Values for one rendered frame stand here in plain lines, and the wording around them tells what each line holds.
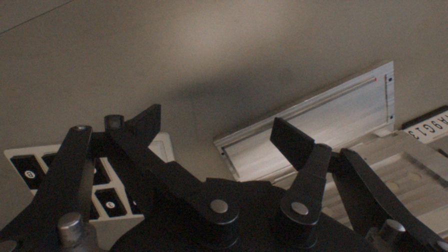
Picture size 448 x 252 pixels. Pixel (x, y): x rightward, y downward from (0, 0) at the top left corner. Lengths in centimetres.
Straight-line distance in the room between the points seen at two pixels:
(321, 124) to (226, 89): 25
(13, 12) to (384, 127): 84
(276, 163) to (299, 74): 23
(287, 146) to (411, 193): 38
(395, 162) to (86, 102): 71
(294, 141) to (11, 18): 52
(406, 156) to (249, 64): 42
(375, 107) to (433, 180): 19
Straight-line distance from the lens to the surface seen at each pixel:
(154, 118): 18
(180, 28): 39
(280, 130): 20
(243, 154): 45
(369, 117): 56
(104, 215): 67
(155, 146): 44
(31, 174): 64
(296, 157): 17
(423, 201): 52
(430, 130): 70
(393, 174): 54
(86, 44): 45
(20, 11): 52
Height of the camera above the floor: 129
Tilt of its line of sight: 65 degrees down
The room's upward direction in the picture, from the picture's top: 169 degrees clockwise
